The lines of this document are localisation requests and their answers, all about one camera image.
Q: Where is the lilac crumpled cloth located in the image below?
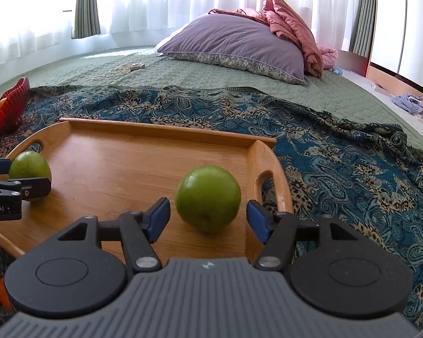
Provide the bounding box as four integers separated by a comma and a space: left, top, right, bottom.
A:
392, 94, 423, 114

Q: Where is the green quilted bedspread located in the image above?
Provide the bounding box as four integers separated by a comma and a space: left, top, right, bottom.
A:
0, 45, 423, 154

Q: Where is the white sheer curtain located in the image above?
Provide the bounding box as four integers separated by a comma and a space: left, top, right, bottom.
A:
0, 0, 362, 75

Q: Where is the left green curtain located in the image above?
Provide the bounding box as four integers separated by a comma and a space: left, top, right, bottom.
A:
71, 0, 101, 39

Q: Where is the green curtain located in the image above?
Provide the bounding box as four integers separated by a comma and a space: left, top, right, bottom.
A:
349, 0, 377, 58
71, 0, 101, 39

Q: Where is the blue paisley blanket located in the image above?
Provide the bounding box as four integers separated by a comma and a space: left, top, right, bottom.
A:
0, 85, 423, 329

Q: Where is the pink crumpled blanket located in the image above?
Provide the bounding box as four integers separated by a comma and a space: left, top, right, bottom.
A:
208, 0, 338, 78

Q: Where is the wooden serving tray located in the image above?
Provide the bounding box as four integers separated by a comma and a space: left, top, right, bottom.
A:
0, 118, 293, 257

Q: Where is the red glass fruit bowl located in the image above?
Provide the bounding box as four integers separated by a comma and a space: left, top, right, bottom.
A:
0, 77, 30, 137

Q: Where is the green apple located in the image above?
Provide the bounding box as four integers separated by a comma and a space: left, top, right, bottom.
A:
8, 150, 52, 181
175, 166, 241, 234

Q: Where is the white cable on bed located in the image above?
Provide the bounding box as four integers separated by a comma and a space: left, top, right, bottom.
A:
91, 61, 147, 81

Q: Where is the purple pillow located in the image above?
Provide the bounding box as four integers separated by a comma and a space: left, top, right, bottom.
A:
156, 13, 306, 86

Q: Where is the wooden bed frame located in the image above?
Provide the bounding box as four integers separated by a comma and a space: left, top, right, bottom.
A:
332, 50, 423, 105

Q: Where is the right green curtain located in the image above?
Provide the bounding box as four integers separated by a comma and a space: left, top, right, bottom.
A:
349, 0, 377, 58

